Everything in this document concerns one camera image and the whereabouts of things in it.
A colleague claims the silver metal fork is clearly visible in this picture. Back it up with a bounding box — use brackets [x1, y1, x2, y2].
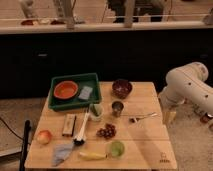
[124, 113, 158, 119]

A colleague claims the green plastic tray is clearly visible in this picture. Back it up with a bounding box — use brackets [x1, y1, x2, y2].
[48, 73, 102, 111]

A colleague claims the black pole stand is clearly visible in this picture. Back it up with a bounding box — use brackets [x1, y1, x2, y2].
[19, 120, 31, 171]

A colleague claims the red apple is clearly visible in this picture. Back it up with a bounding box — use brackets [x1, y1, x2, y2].
[36, 130, 52, 145]

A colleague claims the dark red bowl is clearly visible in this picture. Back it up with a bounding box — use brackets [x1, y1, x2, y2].
[112, 79, 133, 99]

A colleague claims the white cup with green item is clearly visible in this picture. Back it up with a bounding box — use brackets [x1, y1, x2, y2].
[89, 104, 103, 122]

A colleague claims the grey sponge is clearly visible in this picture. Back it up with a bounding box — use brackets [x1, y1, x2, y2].
[78, 86, 93, 100]

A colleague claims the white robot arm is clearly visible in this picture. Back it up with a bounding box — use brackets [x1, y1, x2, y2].
[158, 62, 213, 125]

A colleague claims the small metal cup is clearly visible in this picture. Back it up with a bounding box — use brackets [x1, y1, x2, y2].
[112, 101, 124, 117]

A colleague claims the grey blue cloth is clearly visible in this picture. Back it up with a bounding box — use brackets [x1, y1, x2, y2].
[52, 143, 74, 166]

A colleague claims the white handled brush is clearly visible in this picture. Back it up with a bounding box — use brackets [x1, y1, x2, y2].
[74, 109, 90, 146]

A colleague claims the orange bowl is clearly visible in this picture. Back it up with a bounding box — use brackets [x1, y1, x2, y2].
[53, 80, 78, 100]

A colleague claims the yellow banana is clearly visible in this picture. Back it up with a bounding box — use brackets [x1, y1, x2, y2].
[79, 152, 107, 160]

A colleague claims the wooden block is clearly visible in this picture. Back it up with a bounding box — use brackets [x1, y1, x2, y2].
[62, 114, 76, 136]

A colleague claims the bunch of red grapes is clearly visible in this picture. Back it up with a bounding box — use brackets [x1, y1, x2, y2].
[96, 124, 116, 139]

